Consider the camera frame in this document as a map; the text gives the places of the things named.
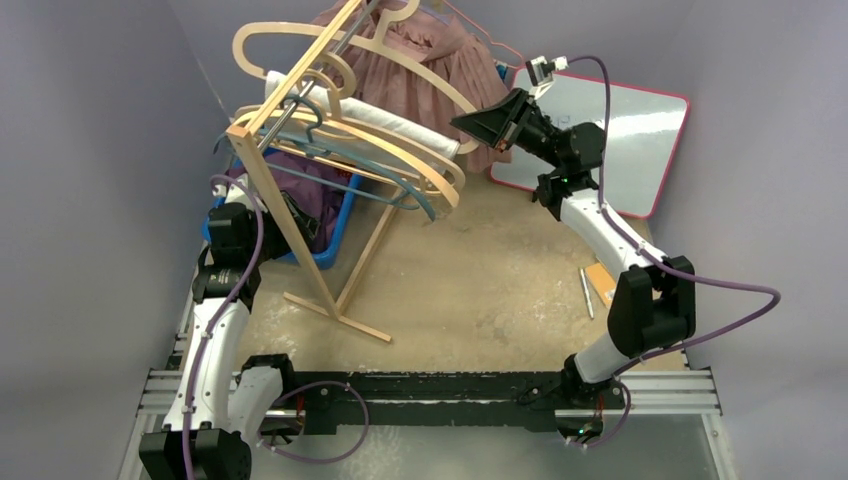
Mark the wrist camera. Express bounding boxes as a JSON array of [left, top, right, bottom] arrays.
[[525, 56, 569, 99], [213, 176, 268, 213]]

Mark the whiteboard with pink frame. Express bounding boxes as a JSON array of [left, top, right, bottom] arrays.
[[488, 66, 692, 221]]

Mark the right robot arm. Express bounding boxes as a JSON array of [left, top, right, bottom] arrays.
[[450, 88, 696, 407]]

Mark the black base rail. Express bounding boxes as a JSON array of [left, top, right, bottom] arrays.
[[139, 367, 723, 439]]

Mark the silver pen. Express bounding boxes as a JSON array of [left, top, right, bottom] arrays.
[[578, 268, 595, 320]]

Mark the purple shirt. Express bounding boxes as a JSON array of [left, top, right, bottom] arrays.
[[261, 148, 352, 256]]

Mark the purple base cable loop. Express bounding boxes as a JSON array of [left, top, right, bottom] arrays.
[[254, 380, 371, 466]]

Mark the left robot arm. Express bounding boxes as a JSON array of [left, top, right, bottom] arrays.
[[139, 192, 298, 479]]

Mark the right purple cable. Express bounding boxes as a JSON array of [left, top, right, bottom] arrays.
[[566, 55, 783, 379]]

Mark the pink garment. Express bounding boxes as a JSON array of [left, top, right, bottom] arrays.
[[311, 0, 515, 175]]

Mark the blue plastic bin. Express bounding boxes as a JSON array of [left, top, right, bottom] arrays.
[[201, 155, 364, 270]]

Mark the blue-grey plastic hanger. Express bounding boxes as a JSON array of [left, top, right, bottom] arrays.
[[211, 92, 439, 223]]

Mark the orange card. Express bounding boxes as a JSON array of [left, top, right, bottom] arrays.
[[584, 262, 617, 308]]

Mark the grey white t-shirt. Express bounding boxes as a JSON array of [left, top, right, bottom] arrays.
[[264, 70, 460, 160]]

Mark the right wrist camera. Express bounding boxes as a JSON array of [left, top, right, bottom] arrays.
[[525, 56, 569, 99]]

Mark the wooden clothes rack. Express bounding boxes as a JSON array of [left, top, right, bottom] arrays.
[[225, 0, 405, 344]]

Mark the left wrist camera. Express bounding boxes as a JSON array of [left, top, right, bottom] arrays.
[[213, 176, 268, 213]]

